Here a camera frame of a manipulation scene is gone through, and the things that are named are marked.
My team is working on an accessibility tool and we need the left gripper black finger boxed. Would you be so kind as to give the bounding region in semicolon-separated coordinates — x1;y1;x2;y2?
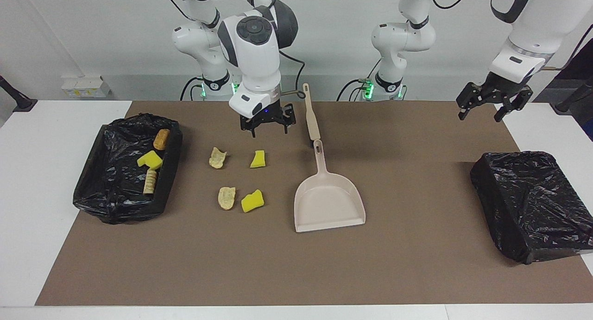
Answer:
456;83;485;120
494;89;533;122

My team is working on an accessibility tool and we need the beige hand brush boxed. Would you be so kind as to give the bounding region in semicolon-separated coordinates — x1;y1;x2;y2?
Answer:
302;83;322;148

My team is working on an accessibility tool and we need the jagged pale bread piece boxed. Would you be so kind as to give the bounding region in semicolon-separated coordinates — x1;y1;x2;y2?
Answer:
208;147;228;169

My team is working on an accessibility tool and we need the wedge yellow sponge piece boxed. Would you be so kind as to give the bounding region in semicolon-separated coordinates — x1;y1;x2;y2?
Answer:
241;189;265;213

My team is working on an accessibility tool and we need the oval pale bread piece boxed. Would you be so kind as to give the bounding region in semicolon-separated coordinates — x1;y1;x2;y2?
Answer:
218;186;236;211

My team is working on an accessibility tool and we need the brown oval bread roll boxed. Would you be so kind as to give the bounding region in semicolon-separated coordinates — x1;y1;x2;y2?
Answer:
153;128;171;151

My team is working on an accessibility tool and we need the beige plastic dustpan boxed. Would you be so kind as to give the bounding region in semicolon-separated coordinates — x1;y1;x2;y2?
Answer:
294;139;366;233

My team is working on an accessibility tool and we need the L-shaped yellow sponge piece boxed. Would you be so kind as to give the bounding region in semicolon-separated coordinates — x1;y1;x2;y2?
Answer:
137;150;164;170

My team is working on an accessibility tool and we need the orange striped bread roll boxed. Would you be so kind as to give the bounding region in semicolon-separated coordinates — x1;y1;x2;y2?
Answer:
143;168;159;195

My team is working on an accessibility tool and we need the black bag lined bin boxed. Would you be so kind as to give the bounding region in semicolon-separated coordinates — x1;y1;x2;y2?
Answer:
73;113;183;225
470;151;593;265

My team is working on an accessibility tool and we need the black stand foot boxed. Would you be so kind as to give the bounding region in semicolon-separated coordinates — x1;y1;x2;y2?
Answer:
0;75;38;113
550;77;593;116

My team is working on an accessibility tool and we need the brown table mat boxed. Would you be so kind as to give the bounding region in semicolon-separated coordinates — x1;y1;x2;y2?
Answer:
35;101;593;307

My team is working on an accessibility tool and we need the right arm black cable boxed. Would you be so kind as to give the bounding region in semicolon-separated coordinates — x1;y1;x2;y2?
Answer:
161;0;307;100

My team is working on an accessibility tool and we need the black base power cable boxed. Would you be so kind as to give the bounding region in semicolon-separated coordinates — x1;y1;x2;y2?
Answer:
337;78;372;102
180;77;205;101

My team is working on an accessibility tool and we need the white wall socket box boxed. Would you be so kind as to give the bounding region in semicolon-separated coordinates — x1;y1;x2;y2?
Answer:
62;75;112;98

